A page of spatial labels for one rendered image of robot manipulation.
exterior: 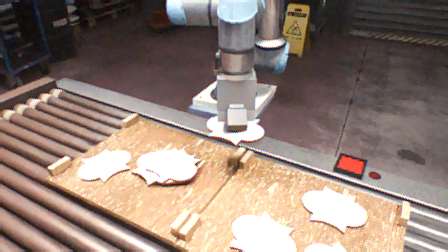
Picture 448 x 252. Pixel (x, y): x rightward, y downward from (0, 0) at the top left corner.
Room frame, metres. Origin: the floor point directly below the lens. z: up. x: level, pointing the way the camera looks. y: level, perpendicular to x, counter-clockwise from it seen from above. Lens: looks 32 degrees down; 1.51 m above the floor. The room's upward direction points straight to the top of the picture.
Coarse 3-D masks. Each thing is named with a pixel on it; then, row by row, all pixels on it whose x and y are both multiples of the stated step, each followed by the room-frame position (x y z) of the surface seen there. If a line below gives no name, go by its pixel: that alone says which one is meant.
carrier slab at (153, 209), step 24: (120, 144) 0.81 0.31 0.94; (144, 144) 0.81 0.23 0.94; (168, 144) 0.81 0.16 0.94; (192, 144) 0.81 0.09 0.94; (216, 144) 0.81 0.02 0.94; (72, 168) 0.70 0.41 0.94; (216, 168) 0.70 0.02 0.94; (72, 192) 0.61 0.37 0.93; (96, 192) 0.61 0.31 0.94; (120, 192) 0.61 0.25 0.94; (144, 192) 0.61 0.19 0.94; (168, 192) 0.61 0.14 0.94; (192, 192) 0.61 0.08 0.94; (216, 192) 0.61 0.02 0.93; (120, 216) 0.53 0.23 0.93; (144, 216) 0.53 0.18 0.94; (168, 216) 0.53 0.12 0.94; (168, 240) 0.47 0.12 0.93
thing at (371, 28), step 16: (352, 0) 4.95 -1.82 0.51; (368, 0) 4.90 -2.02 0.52; (384, 0) 4.81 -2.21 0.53; (400, 0) 4.73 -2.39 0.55; (416, 0) 4.65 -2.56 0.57; (432, 0) 4.57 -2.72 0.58; (352, 16) 4.94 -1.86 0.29; (368, 16) 4.85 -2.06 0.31; (384, 16) 4.78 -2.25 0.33; (400, 16) 4.71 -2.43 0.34; (416, 16) 4.62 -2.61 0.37; (432, 16) 4.54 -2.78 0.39; (352, 32) 4.93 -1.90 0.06; (368, 32) 4.85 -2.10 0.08; (384, 32) 4.76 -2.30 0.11; (400, 32) 4.68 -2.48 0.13; (416, 32) 4.60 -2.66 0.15; (432, 32) 4.51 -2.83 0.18
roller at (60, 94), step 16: (64, 96) 1.17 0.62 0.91; (112, 112) 1.04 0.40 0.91; (128, 112) 1.04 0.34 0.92; (176, 128) 0.93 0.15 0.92; (224, 144) 0.84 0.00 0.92; (272, 160) 0.76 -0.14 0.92; (320, 176) 0.69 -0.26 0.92; (368, 192) 0.63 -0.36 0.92; (416, 208) 0.57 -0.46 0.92; (432, 224) 0.54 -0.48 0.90
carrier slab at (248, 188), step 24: (264, 168) 0.70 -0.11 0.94; (288, 168) 0.70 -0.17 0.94; (240, 192) 0.61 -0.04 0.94; (264, 192) 0.61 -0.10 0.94; (288, 192) 0.61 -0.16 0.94; (336, 192) 0.61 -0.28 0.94; (360, 192) 0.61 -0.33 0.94; (216, 216) 0.53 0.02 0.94; (240, 216) 0.53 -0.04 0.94; (288, 216) 0.53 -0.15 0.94; (384, 216) 0.53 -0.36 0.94; (192, 240) 0.47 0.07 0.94; (216, 240) 0.47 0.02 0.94; (312, 240) 0.47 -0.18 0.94; (336, 240) 0.47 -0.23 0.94; (360, 240) 0.47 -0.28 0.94; (384, 240) 0.47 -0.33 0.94
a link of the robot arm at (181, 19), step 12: (168, 0) 0.79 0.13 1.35; (180, 0) 0.78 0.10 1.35; (192, 0) 0.78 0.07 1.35; (204, 0) 0.77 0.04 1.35; (168, 12) 0.79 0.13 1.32; (180, 12) 0.78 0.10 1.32; (192, 12) 0.77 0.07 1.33; (204, 12) 0.76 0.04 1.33; (180, 24) 0.80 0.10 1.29; (192, 24) 0.79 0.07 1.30; (204, 24) 0.78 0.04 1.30
